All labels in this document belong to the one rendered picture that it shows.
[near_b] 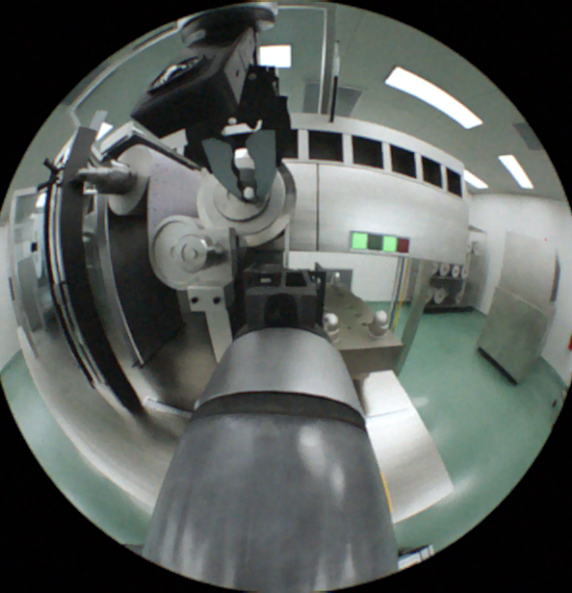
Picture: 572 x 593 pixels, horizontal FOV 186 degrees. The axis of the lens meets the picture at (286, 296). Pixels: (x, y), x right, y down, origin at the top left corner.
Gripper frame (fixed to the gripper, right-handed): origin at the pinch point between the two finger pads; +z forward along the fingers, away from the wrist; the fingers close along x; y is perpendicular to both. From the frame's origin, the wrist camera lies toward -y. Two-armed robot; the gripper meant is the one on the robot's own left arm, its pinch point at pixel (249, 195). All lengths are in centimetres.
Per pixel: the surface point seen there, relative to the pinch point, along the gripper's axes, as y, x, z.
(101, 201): 9.5, 37.1, -1.1
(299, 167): 37.5, -7.9, 16.5
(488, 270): 114, -449, 172
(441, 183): 43, -68, 13
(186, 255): -7.8, 5.9, 0.4
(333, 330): -13.0, -11.5, 13.5
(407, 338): -10, -76, 77
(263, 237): -1.2, -0.9, 6.3
